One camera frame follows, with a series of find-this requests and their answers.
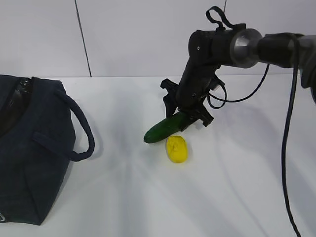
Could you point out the green cucumber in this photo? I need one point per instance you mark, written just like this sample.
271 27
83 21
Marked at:
166 128

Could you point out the dark navy lunch bag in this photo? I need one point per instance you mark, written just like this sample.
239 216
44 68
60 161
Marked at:
42 130

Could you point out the yellow lemon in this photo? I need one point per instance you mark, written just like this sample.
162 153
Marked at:
176 149

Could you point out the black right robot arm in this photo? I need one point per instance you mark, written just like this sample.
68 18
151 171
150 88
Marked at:
241 48

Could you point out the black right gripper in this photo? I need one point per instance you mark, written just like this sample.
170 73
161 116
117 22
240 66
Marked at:
195 82

